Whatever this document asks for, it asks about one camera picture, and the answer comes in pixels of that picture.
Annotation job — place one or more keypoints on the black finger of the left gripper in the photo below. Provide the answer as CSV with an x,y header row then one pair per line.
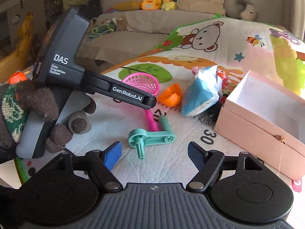
x,y
97,83

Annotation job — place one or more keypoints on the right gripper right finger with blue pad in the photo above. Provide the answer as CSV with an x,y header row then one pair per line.
x,y
208,164

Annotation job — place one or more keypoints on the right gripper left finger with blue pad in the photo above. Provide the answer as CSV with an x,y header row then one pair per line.
x,y
100,165

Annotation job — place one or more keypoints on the teal plastic crank toy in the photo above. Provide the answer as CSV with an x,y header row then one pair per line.
x,y
140,138

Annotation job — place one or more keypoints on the pink plastic toy net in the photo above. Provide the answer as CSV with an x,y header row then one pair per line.
x,y
149,84

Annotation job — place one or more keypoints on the blue white cotton pad bag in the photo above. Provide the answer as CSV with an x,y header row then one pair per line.
x,y
204,91

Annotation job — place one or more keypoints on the orange plastic half shell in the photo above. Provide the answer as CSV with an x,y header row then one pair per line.
x,y
172,96

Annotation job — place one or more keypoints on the left hand brown knit glove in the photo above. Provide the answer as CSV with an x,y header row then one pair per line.
x,y
17,100

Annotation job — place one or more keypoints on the colourful cartoon play mat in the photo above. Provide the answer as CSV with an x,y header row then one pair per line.
x,y
236,47

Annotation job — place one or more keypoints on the green cloth on sofa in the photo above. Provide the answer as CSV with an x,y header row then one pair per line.
x,y
107,26

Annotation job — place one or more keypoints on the pink cardboard box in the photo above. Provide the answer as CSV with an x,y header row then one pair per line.
x,y
267,120

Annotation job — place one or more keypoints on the beige sofa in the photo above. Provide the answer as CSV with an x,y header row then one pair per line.
x,y
138,32

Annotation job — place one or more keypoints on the yellow long plush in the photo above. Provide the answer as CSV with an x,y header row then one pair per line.
x,y
127,6

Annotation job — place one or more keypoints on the orange duck plush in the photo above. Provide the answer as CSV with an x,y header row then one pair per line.
x,y
151,4

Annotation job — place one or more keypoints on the yellow plush toy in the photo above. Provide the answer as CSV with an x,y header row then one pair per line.
x,y
168,5

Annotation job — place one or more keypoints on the beige pillow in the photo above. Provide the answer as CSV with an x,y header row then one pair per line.
x,y
205,6

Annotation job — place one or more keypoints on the grey neck pillow bear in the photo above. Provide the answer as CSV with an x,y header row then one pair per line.
x,y
240,9

